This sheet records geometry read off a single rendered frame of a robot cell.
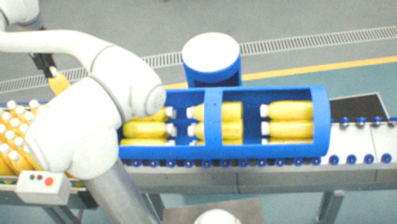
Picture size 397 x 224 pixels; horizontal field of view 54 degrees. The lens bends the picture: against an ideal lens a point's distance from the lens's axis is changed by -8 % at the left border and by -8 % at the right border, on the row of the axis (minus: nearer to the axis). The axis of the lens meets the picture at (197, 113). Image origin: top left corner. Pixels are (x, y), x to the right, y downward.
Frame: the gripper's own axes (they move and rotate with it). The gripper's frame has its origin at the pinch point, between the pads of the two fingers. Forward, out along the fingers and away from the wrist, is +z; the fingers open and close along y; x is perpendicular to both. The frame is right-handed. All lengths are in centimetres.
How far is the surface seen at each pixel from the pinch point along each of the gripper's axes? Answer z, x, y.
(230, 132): 26, -67, -8
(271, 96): 30, -84, 13
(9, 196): 66, 36, -25
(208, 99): 17, -58, 0
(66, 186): 40.3, -2.1, -28.5
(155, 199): 111, -28, -2
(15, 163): 41, 24, -20
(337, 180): 48, -114, -16
